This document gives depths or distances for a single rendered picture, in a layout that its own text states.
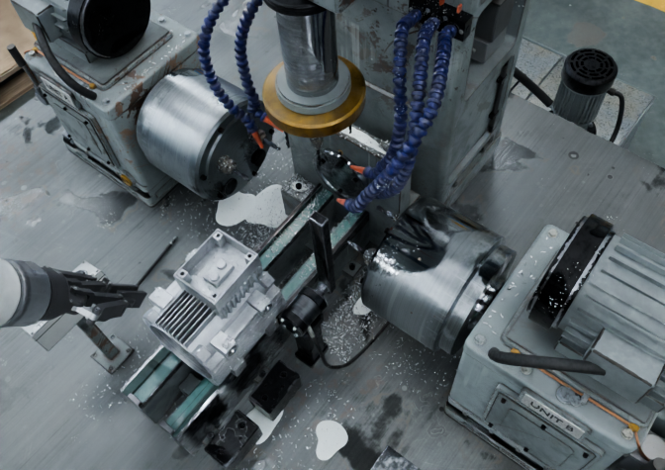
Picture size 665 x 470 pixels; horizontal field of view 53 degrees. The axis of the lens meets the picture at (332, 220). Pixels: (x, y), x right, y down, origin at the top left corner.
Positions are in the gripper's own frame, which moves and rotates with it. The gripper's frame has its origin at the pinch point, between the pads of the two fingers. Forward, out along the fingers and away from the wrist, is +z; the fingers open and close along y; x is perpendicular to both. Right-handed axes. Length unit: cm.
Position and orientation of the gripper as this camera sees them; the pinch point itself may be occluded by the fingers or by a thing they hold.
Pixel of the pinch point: (124, 296)
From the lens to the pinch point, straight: 116.0
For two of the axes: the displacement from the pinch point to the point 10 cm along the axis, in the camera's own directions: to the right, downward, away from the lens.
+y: -7.9, -4.9, 3.7
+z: 3.5, 1.2, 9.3
